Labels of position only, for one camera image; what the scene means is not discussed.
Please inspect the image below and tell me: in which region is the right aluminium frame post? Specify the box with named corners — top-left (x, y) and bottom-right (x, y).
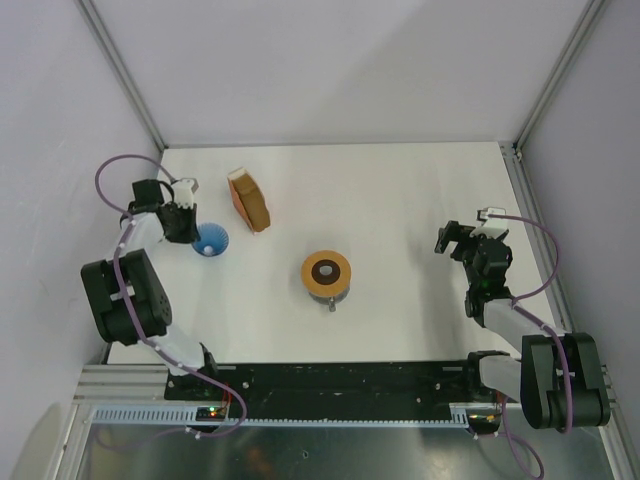
top-left (512, 0), bottom-right (611, 152)

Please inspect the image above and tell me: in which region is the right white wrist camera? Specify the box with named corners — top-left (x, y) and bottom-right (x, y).
top-left (471, 207), bottom-right (508, 239)

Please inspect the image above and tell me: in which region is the grey slotted cable duct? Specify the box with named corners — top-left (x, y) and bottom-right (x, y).
top-left (92, 404), bottom-right (500, 429)

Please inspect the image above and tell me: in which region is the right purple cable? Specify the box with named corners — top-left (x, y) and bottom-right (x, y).
top-left (462, 213), bottom-right (574, 480)

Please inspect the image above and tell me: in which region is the left aluminium frame post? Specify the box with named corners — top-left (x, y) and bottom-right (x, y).
top-left (75, 0), bottom-right (167, 153)

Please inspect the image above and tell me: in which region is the wooden ring dripper stand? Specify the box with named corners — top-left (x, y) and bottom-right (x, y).
top-left (300, 250), bottom-right (352, 298)

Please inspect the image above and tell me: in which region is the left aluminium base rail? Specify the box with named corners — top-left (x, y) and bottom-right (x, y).
top-left (74, 365), bottom-right (168, 403)

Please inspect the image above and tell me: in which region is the right aluminium side rail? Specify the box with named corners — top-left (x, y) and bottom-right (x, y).
top-left (498, 141), bottom-right (639, 479)

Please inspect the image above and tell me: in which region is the glass coffee server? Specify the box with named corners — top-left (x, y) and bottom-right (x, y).
top-left (309, 287), bottom-right (350, 312)

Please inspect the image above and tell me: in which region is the aluminium frame post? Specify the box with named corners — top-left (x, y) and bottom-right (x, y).
top-left (512, 0), bottom-right (611, 152)
top-left (75, 0), bottom-right (167, 153)

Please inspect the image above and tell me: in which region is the orange coffee filter holder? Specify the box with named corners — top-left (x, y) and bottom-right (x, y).
top-left (227, 167), bottom-right (254, 233)

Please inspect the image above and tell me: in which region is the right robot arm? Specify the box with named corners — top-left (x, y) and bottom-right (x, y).
top-left (434, 209), bottom-right (611, 433)

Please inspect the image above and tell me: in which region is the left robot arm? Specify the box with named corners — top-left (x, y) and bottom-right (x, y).
top-left (81, 178), bottom-right (221, 400)

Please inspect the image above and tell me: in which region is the blue ribbed dripper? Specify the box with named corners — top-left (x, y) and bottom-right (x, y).
top-left (192, 222), bottom-right (229, 257)

